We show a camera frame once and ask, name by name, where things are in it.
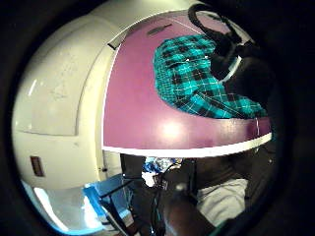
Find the blue chair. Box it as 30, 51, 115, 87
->
83, 172, 146, 234

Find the the person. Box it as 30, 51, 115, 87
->
120, 139, 278, 236

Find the teal plaid cloth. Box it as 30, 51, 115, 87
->
153, 33, 269, 120

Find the blue and white clutter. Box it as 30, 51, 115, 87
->
142, 156, 183, 189

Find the black cable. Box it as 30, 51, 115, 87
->
151, 161, 176, 236

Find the dark flat object on table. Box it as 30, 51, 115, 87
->
147, 23, 173, 36

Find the red-brown wall plate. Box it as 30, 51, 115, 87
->
30, 155, 45, 178

